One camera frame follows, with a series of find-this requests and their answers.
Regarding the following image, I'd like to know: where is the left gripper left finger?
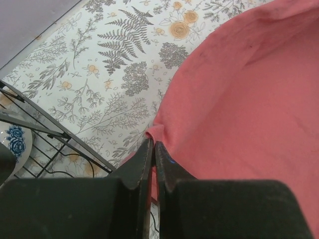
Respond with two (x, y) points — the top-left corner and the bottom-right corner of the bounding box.
(0, 139), (153, 239)

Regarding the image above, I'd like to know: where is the black wire dish rack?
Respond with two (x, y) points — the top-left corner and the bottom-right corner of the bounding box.
(0, 81), (116, 179)

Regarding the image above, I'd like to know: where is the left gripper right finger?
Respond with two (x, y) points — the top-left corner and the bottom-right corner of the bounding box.
(155, 142), (313, 239)

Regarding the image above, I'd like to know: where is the blue white floral teapot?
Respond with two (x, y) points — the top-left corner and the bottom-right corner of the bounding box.
(0, 121), (33, 185)

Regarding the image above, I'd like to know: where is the floral table mat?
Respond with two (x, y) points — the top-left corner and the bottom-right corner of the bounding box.
(0, 0), (263, 168)

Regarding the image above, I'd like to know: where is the pink red t shirt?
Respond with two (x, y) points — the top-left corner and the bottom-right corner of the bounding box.
(146, 0), (319, 238)

